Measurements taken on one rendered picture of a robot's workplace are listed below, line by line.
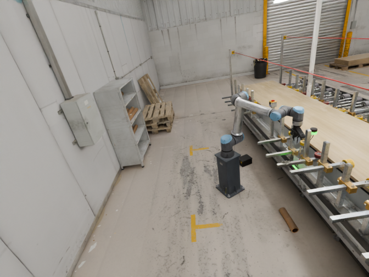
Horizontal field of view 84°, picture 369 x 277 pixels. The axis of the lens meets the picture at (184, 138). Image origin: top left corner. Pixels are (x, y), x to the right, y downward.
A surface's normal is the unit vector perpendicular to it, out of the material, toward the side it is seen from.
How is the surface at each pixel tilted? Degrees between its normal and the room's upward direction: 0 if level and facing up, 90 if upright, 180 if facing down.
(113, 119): 90
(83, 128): 90
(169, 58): 90
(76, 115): 90
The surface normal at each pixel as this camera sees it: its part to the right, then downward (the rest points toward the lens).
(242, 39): -0.01, 0.46
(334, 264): -0.16, -0.88
